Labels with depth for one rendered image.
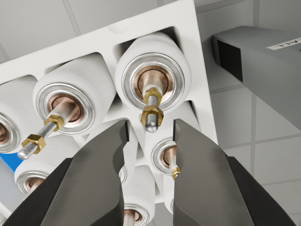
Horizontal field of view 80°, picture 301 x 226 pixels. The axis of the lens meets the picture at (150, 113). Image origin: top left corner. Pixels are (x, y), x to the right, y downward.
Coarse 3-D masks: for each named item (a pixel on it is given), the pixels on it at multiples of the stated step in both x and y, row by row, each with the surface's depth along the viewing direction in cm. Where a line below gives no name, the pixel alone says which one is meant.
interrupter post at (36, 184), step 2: (36, 182) 30; (38, 182) 30; (40, 182) 30; (34, 184) 30; (36, 184) 30; (38, 184) 30; (32, 186) 30; (34, 186) 30; (36, 186) 30; (30, 188) 30; (32, 188) 29; (34, 188) 29; (30, 190) 29; (32, 190) 29; (28, 192) 29; (30, 192) 28; (26, 194) 28; (28, 194) 28; (26, 196) 28; (24, 198) 28
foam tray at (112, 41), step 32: (192, 0) 24; (96, 32) 26; (128, 32) 26; (192, 32) 25; (0, 64) 28; (32, 64) 28; (64, 64) 35; (192, 64) 28; (192, 96) 30; (160, 192) 42
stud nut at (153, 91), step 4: (152, 88) 18; (148, 92) 18; (152, 92) 17; (156, 92) 17; (144, 96) 18; (148, 96) 18; (156, 96) 18; (160, 96) 18; (144, 100) 18; (160, 100) 18
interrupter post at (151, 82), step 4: (152, 76) 21; (156, 76) 21; (148, 80) 20; (152, 80) 20; (156, 80) 20; (160, 80) 21; (144, 84) 20; (148, 84) 19; (152, 84) 19; (156, 84) 19; (160, 84) 20; (144, 88) 19; (148, 88) 19; (156, 88) 19; (160, 88) 19; (144, 92) 19; (160, 92) 19
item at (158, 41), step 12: (144, 36) 26; (156, 36) 25; (168, 36) 32; (132, 48) 20; (144, 48) 20; (156, 48) 20; (168, 48) 20; (120, 60) 21; (180, 60) 20; (120, 72) 21; (120, 84) 22; (120, 96) 23; (132, 108) 24
